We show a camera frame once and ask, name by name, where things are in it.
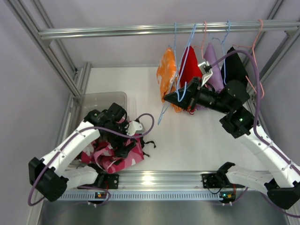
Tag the right aluminium frame post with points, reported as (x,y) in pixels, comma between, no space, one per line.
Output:
(273,46)

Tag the pink hanger under red trousers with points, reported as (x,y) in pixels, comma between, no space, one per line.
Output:
(203,40)

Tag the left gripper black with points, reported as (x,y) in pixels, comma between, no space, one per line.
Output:
(124,145)

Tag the red trousers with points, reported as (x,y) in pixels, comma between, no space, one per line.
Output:
(189,67)

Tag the clear plastic bin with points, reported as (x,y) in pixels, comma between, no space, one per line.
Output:
(88,102)

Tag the orange white trousers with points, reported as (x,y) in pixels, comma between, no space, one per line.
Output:
(166,73)

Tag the lilac trousers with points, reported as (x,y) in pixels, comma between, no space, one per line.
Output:
(216,79)

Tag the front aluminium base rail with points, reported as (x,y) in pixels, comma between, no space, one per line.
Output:
(160,180)

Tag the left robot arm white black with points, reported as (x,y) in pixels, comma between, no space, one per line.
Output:
(61,169)

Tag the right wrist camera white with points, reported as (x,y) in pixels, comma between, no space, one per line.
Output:
(206,70)

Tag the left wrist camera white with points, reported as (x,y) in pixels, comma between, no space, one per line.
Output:
(135,128)

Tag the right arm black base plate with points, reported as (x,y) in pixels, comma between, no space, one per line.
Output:
(216,180)

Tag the aluminium frame post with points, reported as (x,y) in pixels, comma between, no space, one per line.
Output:
(76,84)
(273,46)

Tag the left aluminium frame post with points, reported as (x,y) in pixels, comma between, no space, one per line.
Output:
(76,84)

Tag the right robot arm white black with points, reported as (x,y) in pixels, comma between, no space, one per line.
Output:
(281,182)

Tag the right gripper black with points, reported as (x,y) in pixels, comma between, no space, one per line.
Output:
(193,94)

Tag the light blue wire hanger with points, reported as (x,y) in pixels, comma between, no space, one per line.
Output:
(181,96)

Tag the pink camouflage trousers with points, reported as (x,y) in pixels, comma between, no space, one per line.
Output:
(101,153)

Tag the aluminium hanging rail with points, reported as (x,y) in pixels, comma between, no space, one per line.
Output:
(165,29)

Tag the grey slotted cable duct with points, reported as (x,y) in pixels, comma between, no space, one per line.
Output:
(141,196)

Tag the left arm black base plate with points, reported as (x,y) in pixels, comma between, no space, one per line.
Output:
(107,181)

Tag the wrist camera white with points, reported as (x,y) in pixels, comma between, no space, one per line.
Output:
(135,128)
(206,70)

